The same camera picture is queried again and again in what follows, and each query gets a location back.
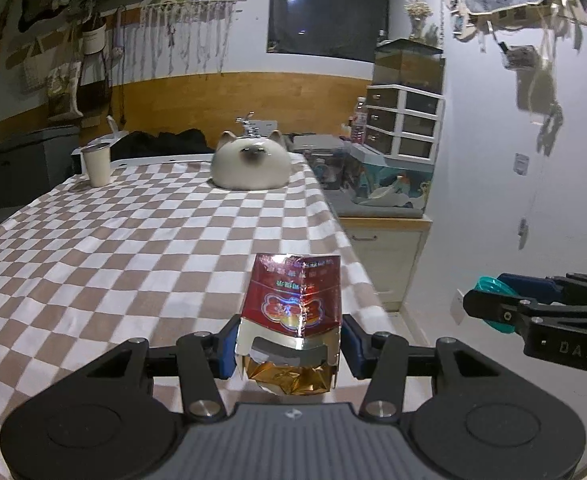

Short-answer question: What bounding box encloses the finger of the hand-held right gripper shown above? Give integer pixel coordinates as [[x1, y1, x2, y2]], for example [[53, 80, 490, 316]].
[[462, 286, 544, 335], [498, 271, 587, 308]]

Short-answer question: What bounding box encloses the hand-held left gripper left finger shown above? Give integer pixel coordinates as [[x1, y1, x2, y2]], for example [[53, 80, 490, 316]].
[[60, 314, 242, 420]]

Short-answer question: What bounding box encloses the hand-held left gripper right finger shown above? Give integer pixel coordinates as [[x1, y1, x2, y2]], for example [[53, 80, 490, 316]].
[[343, 313, 524, 420]]

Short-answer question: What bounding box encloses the small teal plastic container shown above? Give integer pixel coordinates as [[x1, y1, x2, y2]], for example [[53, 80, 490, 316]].
[[475, 275, 518, 334]]

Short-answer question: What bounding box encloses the red cigarette pack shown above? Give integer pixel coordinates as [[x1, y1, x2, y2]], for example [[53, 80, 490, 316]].
[[234, 252, 343, 395]]

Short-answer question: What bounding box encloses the cream kitchen cabinet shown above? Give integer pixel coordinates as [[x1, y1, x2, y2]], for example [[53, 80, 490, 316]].
[[338, 215, 433, 313]]

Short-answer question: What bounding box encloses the checkered tablecloth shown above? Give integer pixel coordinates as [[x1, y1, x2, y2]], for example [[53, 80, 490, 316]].
[[0, 152, 394, 461]]

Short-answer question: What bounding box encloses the glass aquarium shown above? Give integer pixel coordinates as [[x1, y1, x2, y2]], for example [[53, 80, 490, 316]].
[[293, 132, 433, 219]]

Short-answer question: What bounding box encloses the white cat-shaped figure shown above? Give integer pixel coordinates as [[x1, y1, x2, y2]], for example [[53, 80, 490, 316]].
[[210, 130, 292, 192]]

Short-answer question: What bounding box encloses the white plastic drawer unit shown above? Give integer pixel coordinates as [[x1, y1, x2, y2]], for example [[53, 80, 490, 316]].
[[365, 84, 445, 159]]

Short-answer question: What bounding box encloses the dark cloth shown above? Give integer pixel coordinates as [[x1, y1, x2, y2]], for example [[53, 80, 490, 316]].
[[110, 129, 215, 159]]

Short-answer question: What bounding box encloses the small metal ornament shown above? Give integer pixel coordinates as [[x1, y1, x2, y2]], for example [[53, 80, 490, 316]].
[[234, 110, 265, 140]]

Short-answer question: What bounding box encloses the white cup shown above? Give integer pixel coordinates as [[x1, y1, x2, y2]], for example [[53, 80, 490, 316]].
[[80, 141, 112, 187]]

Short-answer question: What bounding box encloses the plastic bottle pink label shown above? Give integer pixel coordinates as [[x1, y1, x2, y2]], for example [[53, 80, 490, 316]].
[[352, 96, 370, 145]]

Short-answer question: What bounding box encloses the dark hanging photo pouch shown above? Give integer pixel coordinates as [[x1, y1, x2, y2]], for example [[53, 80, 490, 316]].
[[498, 42, 539, 71]]

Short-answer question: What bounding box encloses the brown glass terrarium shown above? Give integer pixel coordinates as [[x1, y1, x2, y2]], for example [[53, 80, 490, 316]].
[[373, 38, 445, 95]]

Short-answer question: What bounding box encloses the grey storage box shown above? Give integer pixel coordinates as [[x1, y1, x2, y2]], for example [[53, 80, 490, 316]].
[[0, 125, 82, 213]]

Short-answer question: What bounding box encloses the vase of dried flowers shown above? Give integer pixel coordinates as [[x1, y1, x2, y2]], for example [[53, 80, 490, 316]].
[[404, 0, 433, 41]]

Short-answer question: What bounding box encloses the patterned hanging bag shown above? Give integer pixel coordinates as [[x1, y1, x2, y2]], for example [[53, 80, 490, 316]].
[[46, 62, 84, 121]]

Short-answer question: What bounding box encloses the dark window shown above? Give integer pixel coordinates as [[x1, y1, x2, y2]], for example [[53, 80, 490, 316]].
[[266, 0, 391, 63]]

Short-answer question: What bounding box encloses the white tote bag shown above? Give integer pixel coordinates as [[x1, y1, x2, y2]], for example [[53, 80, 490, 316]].
[[80, 16, 109, 56]]

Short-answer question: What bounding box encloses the white wall socket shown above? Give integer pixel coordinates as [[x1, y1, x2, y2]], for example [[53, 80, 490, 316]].
[[451, 287, 467, 325]]

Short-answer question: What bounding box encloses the white macrame wall hanging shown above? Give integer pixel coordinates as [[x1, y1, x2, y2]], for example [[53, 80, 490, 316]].
[[140, 0, 250, 77]]

